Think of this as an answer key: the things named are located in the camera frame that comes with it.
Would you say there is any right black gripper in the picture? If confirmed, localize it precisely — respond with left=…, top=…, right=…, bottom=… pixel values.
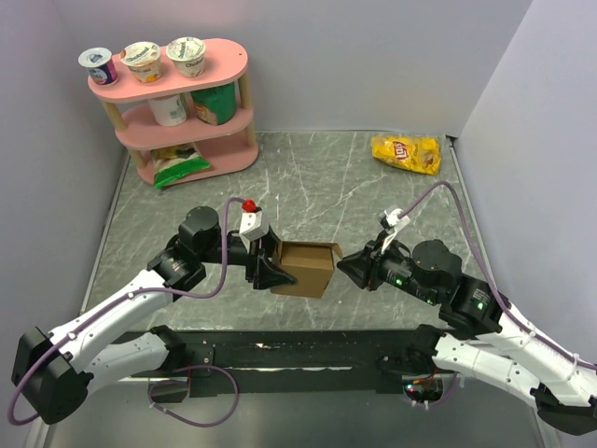
left=334, top=229, right=437, bottom=303

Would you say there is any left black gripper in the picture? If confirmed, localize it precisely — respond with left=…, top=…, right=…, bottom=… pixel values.
left=199, top=226, right=297, bottom=288

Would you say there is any brown cardboard box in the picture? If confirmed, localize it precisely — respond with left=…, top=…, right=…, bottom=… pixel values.
left=271, top=241, right=343, bottom=299

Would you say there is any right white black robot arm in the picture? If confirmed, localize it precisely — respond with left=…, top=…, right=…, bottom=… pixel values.
left=337, top=240, right=596, bottom=436

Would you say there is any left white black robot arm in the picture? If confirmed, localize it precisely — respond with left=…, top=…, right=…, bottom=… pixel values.
left=11, top=199, right=297, bottom=425

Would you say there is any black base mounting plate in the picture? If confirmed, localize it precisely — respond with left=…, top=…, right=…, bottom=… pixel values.
left=128, top=329, right=463, bottom=398

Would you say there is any green white snack bag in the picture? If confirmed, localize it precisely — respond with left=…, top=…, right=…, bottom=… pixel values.
left=150, top=142, right=211, bottom=189

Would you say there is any yellow Lays chips bag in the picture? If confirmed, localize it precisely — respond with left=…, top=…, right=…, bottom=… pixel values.
left=370, top=136, right=441, bottom=175

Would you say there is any electronics board with LEDs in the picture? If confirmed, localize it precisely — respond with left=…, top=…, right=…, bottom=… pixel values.
left=403, top=379, right=444, bottom=404

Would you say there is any pink three-tier shelf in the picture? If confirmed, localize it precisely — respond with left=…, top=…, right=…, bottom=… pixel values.
left=88, top=38, right=258, bottom=184

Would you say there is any green can on middle shelf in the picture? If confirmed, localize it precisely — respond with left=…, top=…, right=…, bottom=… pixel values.
left=190, top=83, right=237, bottom=125

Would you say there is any white cup on middle shelf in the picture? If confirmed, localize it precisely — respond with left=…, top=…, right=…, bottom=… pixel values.
left=147, top=93, right=187, bottom=127

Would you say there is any white Chobani yogurt cup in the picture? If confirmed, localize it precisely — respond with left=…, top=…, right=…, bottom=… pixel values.
left=166, top=36, right=206, bottom=77

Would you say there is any peach Chobani yogurt cup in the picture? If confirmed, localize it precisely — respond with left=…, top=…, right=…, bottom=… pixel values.
left=120, top=41, right=162, bottom=83

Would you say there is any blue white yogurt cup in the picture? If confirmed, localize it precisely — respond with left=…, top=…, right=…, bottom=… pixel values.
left=77, top=48, right=118, bottom=86

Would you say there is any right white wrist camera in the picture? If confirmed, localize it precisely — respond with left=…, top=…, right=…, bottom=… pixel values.
left=378, top=205, right=410, bottom=254

